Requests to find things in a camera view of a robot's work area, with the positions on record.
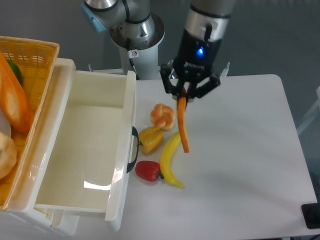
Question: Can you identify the green pepper in basket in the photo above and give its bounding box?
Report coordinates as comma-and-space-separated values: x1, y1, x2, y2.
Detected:
6, 59, 23, 86

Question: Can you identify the black device at edge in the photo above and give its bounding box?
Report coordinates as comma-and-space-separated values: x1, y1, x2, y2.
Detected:
301, 203, 320, 229

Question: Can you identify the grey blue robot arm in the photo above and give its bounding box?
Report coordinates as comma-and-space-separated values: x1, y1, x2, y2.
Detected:
81, 0, 235, 100

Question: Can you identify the round bun in basket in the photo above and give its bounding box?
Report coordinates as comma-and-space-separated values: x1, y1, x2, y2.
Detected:
0, 132, 17, 179

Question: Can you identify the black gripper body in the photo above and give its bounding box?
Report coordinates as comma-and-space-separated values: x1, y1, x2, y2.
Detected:
173, 28, 221, 83

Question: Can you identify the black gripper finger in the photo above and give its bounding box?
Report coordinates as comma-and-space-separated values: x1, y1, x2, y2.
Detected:
160, 64, 186, 100
186, 73, 221, 103

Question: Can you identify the toast bread slice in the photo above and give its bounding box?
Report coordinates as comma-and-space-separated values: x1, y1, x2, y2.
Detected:
177, 96, 190, 153

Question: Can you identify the orange baguette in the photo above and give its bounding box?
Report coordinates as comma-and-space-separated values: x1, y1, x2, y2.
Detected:
0, 55, 34, 132

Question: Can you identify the white drawer cabinet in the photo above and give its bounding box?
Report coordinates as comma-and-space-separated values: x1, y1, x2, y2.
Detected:
0, 58, 79, 239

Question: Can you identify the yellow woven basket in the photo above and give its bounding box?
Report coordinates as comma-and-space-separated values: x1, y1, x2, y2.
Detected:
0, 36, 60, 210

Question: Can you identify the yellow banana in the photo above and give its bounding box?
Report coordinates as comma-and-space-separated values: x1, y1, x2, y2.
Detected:
159, 132, 184, 188

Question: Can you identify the yellow bell pepper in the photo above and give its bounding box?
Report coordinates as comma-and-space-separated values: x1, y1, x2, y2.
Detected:
138, 126, 164, 155

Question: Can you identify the black drawer handle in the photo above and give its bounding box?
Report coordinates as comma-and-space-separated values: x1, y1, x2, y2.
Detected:
126, 126, 141, 173

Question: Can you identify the white upper drawer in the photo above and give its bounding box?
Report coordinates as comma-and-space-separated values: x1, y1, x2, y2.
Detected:
35, 71, 136, 231

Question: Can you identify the red bell pepper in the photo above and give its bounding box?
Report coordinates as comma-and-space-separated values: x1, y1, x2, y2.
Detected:
135, 160, 164, 182

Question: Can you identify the white frame at right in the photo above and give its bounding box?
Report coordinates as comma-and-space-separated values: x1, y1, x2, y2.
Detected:
296, 87, 320, 135

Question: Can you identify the knotted bread roll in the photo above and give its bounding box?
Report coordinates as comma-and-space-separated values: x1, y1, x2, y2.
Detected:
149, 103, 176, 132

